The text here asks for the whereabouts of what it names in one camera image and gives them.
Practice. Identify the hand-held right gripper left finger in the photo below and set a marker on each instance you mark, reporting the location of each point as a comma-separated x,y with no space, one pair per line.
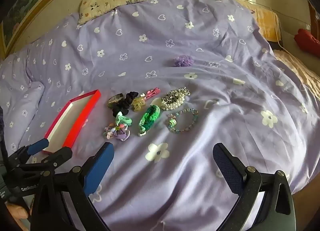
100,164

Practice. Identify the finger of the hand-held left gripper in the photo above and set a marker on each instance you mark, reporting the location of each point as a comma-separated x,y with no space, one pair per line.
37,146
58,156

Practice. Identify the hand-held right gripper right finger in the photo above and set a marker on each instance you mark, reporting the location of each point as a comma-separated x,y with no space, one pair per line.
226,168

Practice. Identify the red cardboard box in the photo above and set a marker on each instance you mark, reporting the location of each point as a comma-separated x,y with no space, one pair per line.
67,123

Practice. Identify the black scrunchie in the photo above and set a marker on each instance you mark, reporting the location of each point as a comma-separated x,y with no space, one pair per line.
122,107

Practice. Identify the green knitted scrunchie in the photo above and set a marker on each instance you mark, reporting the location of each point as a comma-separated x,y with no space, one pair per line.
147,121

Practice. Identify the pink hair clip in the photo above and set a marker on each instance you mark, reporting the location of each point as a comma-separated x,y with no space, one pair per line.
151,92

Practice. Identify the person's left hand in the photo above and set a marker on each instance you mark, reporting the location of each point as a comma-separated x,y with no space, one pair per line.
17,212

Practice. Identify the yellow hair claw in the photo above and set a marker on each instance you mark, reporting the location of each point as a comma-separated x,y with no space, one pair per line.
138,103

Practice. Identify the white shell piece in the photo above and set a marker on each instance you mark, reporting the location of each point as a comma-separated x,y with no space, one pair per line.
156,102

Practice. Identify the purple pom flower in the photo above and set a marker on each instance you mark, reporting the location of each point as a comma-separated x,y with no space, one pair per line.
183,61

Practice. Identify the peach quilt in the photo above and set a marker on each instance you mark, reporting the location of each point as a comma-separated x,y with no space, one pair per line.
297,68

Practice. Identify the purple flower print blanket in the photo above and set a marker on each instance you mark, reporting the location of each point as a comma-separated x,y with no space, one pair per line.
175,33

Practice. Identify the red cloth bundle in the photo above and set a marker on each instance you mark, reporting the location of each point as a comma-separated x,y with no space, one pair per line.
307,42

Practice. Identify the yellow towel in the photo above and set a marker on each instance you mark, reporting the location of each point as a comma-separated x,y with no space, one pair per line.
267,21

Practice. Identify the wall poster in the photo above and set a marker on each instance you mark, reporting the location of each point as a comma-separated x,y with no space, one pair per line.
25,3

